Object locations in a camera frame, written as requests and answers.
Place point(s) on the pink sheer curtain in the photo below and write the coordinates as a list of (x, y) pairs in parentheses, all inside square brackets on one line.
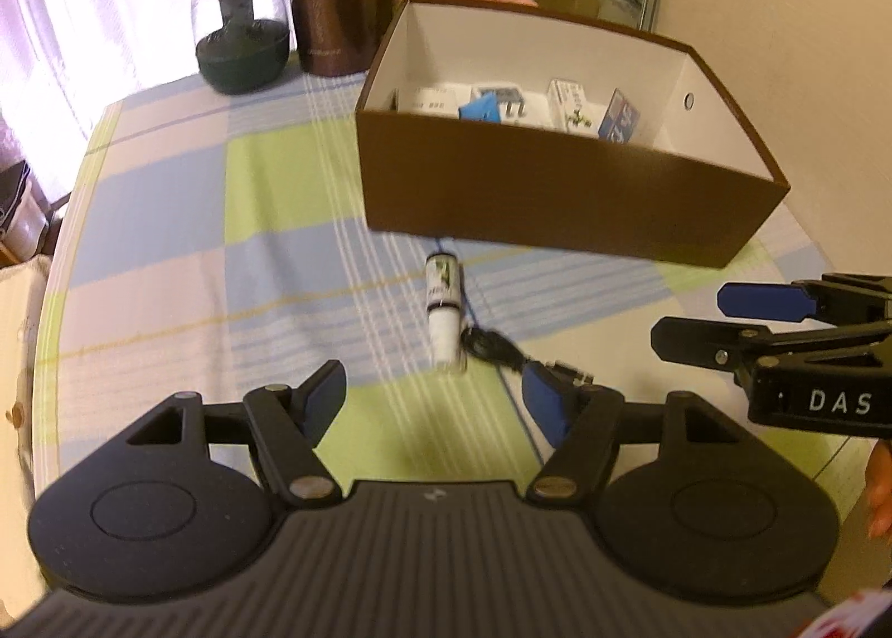
[(65, 61)]

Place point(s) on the blue white box in bin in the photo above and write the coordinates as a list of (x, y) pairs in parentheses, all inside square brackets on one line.
[(620, 119)]

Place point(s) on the brown cardboard storage box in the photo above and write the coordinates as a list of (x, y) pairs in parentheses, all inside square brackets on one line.
[(693, 185)]

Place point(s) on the white green box in bin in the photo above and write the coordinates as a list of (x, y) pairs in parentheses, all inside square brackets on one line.
[(569, 109)]

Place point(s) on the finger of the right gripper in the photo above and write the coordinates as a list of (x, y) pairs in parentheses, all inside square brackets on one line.
[(725, 346), (834, 298)]

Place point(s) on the glass dome lamp dark base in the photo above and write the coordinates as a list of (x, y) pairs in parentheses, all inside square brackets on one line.
[(240, 45)]

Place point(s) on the checkered pastel tablecloth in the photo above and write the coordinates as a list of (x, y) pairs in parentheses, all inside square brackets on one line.
[(218, 244)]

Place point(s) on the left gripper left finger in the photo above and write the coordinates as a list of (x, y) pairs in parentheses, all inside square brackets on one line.
[(286, 424)]

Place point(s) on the person's right hand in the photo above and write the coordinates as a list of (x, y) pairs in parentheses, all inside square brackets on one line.
[(878, 487)]

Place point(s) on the white charger adapter in bin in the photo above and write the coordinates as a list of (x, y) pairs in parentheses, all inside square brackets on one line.
[(505, 103)]

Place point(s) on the small white dropper bottle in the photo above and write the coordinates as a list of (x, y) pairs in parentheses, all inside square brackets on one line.
[(445, 308)]

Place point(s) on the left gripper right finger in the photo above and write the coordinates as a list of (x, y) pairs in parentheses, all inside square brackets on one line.
[(581, 422)]

